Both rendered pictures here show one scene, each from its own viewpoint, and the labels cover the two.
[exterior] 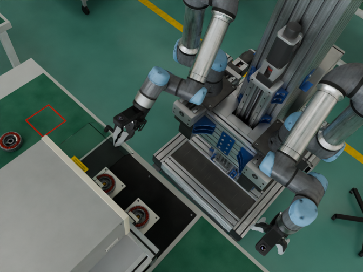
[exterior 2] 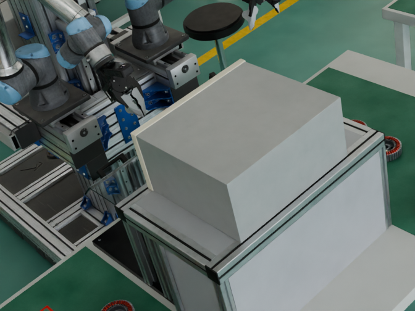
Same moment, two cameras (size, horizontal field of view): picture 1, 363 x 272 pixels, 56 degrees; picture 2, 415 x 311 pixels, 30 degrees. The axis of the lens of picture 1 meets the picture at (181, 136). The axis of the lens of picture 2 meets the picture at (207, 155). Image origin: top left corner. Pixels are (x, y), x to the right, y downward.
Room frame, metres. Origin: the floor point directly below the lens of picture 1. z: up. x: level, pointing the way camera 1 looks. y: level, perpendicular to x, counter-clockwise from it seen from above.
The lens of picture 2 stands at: (-0.39, 2.01, 2.51)
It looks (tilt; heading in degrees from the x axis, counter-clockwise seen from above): 37 degrees down; 295
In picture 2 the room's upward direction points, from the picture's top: 15 degrees counter-clockwise
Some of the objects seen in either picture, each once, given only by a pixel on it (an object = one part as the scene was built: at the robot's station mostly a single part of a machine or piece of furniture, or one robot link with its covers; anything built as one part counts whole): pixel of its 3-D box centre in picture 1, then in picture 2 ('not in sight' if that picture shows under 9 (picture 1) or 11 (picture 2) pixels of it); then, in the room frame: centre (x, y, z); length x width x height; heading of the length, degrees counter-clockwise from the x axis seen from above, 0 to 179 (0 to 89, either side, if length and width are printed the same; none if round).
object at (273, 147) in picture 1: (286, 140); (147, 29); (0.91, -0.50, 1.09); 0.15 x 0.15 x 0.10
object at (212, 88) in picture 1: (210, 79); (46, 89); (1.18, -0.08, 1.09); 0.15 x 0.15 x 0.10
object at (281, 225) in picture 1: (288, 221); not in sight; (0.40, -0.41, 1.37); 0.08 x 0.08 x 0.05
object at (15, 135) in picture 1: (11, 141); not in sight; (0.72, 0.88, 0.77); 0.11 x 0.11 x 0.04
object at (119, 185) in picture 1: (105, 186); not in sight; (0.60, 0.33, 0.78); 0.15 x 0.15 x 0.01; 59
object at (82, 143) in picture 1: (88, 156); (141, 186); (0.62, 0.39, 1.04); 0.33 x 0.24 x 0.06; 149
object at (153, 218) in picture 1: (138, 218); not in sight; (0.47, 0.12, 0.78); 0.15 x 0.15 x 0.01; 59
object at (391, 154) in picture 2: not in sight; (385, 148); (-0.04, -0.15, 0.77); 0.11 x 0.11 x 0.04
